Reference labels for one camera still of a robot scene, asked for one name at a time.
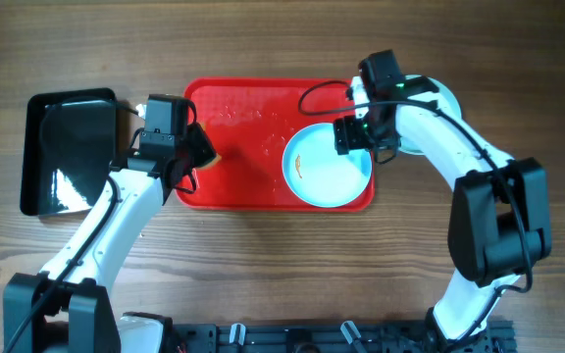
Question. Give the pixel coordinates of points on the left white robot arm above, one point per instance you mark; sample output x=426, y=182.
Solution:
x=66, y=306

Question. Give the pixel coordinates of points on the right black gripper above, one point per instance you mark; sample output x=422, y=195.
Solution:
x=347, y=134

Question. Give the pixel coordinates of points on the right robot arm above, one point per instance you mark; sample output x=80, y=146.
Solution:
x=499, y=224

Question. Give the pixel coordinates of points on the black water tray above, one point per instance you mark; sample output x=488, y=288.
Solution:
x=70, y=140

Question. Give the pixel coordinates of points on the red serving tray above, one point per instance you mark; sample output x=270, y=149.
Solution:
x=249, y=121

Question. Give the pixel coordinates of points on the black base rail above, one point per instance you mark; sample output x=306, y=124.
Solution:
x=389, y=337

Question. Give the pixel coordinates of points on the light blue plate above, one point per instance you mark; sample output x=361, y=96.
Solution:
x=446, y=101
x=318, y=175

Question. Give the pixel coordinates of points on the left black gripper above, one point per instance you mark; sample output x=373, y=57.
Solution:
x=203, y=150

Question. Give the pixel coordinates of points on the orange and green sponge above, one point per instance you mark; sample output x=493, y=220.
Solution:
x=210, y=164

